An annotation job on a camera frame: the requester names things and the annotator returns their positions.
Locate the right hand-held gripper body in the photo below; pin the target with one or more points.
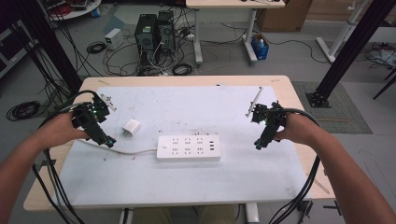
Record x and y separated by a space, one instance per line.
271 119

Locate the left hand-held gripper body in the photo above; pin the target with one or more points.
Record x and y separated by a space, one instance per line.
90 118

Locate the person's right hand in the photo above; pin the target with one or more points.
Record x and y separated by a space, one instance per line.
299 127

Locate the person's left hand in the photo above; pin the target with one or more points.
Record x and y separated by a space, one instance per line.
60 127

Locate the white charger plug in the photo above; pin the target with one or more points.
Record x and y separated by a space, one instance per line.
131 127

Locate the white table leg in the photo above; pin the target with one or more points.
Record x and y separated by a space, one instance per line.
252 213
126 216

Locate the grey floor mat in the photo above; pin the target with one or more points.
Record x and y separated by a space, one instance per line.
342 112

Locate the blue bin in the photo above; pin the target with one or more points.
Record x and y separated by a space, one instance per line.
260 48

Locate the white power strip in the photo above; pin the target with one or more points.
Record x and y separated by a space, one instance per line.
188 148

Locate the black table clamp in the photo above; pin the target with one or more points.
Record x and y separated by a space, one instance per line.
304 207

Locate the white table mat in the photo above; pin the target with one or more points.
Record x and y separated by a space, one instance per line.
186 180

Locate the white power supply box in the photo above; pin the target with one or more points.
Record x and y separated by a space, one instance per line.
114 38

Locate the black computer tower green label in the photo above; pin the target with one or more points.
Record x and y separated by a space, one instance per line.
145 35

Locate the cardboard box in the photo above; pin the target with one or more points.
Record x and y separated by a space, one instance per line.
285 15

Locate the white metal stand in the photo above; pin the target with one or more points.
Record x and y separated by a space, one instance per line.
341 37

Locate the round white table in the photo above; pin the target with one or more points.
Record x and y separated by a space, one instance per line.
77 11

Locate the wooden desk with white legs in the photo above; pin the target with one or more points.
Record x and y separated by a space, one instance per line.
230 3

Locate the black aluminium post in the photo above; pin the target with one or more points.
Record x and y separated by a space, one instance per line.
53 46
348 51

